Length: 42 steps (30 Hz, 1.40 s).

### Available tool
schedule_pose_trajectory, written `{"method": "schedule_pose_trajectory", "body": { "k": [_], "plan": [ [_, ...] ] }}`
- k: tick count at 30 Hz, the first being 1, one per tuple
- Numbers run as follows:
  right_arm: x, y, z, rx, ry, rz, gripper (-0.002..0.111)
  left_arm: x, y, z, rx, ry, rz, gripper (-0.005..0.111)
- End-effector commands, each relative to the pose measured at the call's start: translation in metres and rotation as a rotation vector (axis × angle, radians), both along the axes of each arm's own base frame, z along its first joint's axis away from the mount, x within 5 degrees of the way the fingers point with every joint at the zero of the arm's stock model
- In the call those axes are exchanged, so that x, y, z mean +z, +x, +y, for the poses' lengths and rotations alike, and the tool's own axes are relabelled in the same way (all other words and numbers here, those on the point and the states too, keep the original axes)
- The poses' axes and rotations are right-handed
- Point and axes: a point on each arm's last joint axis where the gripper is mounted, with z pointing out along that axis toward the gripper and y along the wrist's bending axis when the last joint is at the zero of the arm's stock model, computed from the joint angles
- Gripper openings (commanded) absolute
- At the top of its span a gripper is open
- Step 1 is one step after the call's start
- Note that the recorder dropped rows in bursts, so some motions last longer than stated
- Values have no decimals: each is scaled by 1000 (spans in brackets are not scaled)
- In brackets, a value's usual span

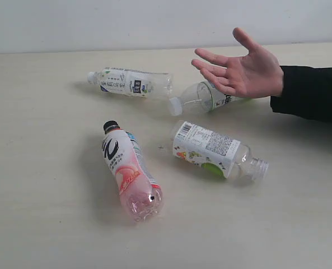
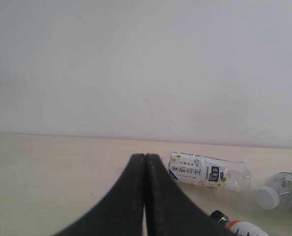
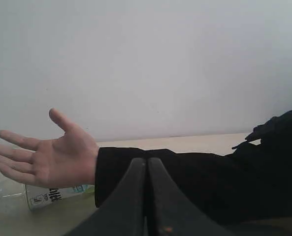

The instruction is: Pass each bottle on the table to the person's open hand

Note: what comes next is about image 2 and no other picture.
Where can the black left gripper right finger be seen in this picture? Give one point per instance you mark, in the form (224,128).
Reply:
(169,212)

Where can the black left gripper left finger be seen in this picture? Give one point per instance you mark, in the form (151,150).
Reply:
(120,211)

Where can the jasmine tea bottle white label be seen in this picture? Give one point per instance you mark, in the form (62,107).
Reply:
(208,171)

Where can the clear bottle blue-white label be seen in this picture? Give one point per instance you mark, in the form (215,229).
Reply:
(276,192)

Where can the pink peach drink bottle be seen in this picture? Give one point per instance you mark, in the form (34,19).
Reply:
(238,227)

